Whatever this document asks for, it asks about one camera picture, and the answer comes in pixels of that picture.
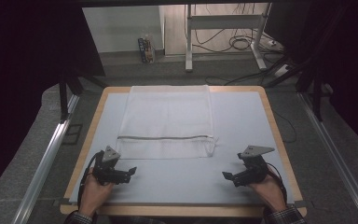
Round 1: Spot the long black floor cable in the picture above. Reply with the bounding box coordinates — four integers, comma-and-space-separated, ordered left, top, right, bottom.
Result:
204, 63, 282, 87

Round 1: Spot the wooden table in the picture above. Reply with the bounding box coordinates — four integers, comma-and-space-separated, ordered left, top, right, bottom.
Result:
59, 85, 308, 218

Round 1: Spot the white table mat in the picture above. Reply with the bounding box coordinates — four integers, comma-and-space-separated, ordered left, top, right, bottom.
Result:
69, 91, 296, 205

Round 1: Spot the person's right hand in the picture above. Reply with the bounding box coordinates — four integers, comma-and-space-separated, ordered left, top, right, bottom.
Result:
247, 165, 288, 215

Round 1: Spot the black metal stand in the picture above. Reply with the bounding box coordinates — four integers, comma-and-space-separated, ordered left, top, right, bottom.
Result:
263, 52, 324, 122
58, 73, 108, 123

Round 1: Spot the tangle of black floor cables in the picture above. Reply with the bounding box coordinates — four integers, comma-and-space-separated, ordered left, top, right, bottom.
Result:
191, 3, 264, 54

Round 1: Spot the aluminium floor rail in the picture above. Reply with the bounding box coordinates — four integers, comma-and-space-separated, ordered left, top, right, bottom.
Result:
11, 93, 81, 224
297, 92, 358, 224

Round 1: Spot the person's left hand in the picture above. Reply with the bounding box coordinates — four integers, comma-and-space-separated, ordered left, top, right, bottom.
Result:
77, 167, 116, 218

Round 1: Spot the dark curtain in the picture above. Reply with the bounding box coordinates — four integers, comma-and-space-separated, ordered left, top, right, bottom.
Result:
0, 0, 106, 203
265, 0, 358, 157

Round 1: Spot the right hand-held gripper black cable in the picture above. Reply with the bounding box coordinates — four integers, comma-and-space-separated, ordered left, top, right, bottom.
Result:
267, 162, 289, 204

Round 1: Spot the hand-held gripper black cable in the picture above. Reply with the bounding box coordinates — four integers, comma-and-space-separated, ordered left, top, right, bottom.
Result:
267, 162, 289, 204
76, 150, 105, 209

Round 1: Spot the pack of bottles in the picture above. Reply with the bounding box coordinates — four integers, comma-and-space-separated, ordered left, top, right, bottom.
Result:
137, 33, 157, 64

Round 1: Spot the white metal desk frame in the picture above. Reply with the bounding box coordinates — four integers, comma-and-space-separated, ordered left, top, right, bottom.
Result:
184, 3, 273, 73

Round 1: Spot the thin black floor cable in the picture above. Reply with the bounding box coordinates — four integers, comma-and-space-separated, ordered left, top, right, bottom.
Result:
272, 109, 298, 145

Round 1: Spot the white towel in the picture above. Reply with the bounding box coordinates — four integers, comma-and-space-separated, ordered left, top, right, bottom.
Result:
117, 84, 219, 161

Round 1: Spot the left hand-held gripper black cable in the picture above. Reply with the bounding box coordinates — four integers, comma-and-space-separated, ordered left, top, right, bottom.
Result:
76, 150, 105, 209

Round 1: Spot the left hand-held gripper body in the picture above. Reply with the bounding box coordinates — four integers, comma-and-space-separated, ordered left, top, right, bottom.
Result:
92, 145, 124, 187

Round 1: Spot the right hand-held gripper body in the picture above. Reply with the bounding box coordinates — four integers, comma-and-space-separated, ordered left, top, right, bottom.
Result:
237, 145, 276, 185

